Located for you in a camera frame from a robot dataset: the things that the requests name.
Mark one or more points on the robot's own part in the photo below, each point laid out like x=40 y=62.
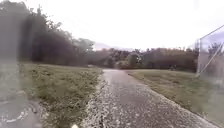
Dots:
x=75 y=126

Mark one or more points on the grass field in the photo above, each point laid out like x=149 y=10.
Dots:
x=60 y=90
x=176 y=86

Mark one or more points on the grey gravel path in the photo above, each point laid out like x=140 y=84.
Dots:
x=133 y=103

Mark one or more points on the row of trees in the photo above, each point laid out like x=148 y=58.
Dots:
x=66 y=50

